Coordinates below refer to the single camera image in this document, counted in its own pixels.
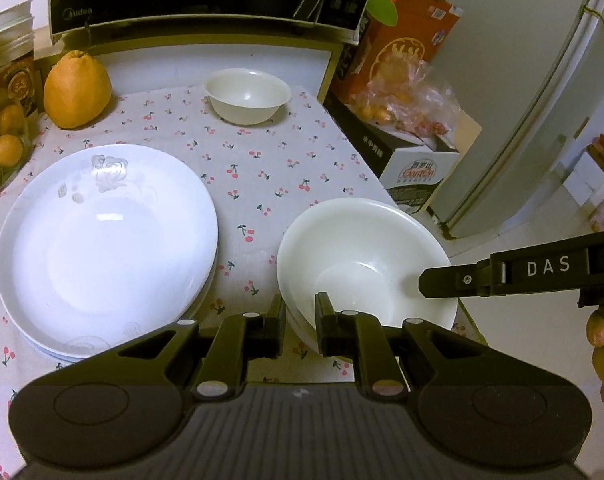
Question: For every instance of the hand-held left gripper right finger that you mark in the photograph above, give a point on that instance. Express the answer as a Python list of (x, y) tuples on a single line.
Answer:
[(324, 330)]

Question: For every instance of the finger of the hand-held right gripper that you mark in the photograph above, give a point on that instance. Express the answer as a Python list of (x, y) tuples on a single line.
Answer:
[(456, 280)]

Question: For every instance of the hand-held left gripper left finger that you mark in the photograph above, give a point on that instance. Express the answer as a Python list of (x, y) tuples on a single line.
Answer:
[(276, 330)]

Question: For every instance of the large white bowl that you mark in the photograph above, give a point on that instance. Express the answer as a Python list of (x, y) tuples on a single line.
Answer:
[(352, 240), (302, 336)]

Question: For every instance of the white embossed plate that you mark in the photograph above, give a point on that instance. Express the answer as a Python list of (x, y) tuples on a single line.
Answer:
[(107, 240)]

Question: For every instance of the person's right hand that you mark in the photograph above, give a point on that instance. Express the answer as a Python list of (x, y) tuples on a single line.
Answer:
[(597, 330)]

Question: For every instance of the small white carton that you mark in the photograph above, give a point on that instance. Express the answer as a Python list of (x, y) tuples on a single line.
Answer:
[(589, 180)]

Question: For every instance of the black and white carton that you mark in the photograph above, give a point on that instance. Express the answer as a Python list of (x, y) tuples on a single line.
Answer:
[(416, 175)]

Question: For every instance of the cherry print tablecloth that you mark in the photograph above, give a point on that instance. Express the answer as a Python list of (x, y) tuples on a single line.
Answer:
[(262, 160)]

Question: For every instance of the white refrigerator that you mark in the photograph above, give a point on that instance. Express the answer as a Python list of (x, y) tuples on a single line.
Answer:
[(506, 85)]

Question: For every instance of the plastic bag of oranges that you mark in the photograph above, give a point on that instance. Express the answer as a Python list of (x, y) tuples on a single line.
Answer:
[(406, 95)]

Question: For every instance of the small flared white bowl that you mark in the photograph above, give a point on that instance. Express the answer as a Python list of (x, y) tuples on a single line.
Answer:
[(247, 95)]

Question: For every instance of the orange cardboard box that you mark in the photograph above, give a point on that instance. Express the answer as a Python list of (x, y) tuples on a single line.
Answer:
[(411, 25)]

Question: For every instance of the large orange citrus fruit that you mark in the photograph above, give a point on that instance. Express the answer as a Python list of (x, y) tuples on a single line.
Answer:
[(77, 90)]

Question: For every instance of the glass jar of kumquats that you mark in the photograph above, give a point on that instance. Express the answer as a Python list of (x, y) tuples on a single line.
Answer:
[(7, 150)]

